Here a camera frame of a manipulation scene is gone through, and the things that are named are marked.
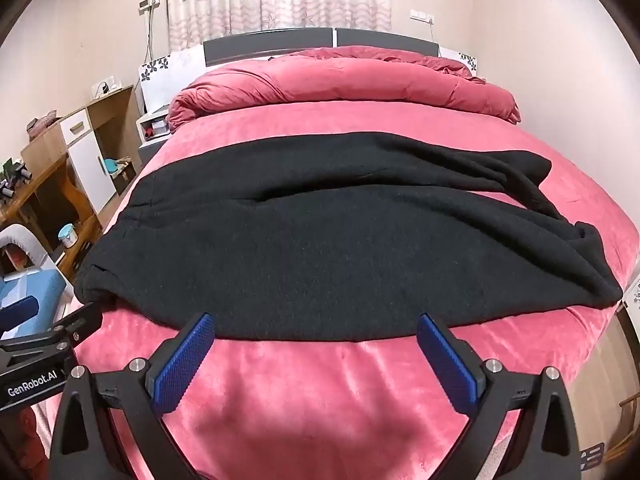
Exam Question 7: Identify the grey chair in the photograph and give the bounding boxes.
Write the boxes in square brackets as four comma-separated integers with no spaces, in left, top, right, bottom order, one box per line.
[0,222,56,268]

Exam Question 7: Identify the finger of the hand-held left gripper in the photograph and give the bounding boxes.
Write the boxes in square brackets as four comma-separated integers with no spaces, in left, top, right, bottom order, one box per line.
[0,296,41,333]
[0,302,104,356]

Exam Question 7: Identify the pink patterned pouch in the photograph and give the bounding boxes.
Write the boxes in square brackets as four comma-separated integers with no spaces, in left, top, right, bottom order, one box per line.
[27,110,62,139]

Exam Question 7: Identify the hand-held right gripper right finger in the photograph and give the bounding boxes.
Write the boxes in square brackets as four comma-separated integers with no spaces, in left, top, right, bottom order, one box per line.
[416,312,583,480]

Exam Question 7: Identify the white leaf-print nightstand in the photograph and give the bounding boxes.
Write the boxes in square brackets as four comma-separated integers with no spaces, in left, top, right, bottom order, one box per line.
[439,46,482,78]
[137,50,206,161]

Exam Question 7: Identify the white cabinet door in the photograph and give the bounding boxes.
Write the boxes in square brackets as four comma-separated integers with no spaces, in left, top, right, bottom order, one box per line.
[60,110,118,211]

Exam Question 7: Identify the teal jar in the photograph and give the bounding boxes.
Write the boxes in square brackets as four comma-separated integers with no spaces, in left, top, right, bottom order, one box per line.
[57,223,80,250]

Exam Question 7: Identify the pink bed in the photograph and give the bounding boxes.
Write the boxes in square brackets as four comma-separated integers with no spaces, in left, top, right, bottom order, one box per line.
[37,100,640,480]

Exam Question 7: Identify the white printed board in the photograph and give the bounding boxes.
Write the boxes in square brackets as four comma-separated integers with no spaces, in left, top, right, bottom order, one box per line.
[619,260,640,321]

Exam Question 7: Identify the wooden chair frame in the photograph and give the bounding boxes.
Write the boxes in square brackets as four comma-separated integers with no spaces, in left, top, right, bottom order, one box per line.
[617,305,640,411]

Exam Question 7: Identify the wooden desk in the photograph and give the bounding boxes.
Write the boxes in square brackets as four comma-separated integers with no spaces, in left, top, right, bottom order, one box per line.
[0,132,103,271]

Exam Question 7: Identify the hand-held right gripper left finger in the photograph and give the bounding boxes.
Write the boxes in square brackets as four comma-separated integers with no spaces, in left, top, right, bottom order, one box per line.
[49,312,216,480]

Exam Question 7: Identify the wooden shelf unit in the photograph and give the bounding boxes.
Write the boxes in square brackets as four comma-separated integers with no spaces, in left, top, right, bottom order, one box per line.
[87,85,144,196]

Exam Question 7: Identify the black pants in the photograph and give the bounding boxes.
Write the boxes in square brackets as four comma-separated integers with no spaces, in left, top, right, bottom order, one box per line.
[75,131,625,343]

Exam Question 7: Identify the grey headboard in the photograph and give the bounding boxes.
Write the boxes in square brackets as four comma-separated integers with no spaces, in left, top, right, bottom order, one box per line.
[202,26,441,67]

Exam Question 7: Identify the white power strip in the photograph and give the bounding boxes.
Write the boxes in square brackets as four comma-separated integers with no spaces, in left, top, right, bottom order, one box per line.
[91,77,124,99]

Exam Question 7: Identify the pink duvet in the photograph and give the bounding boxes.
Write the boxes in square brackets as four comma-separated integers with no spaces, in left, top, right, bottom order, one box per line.
[166,45,522,133]

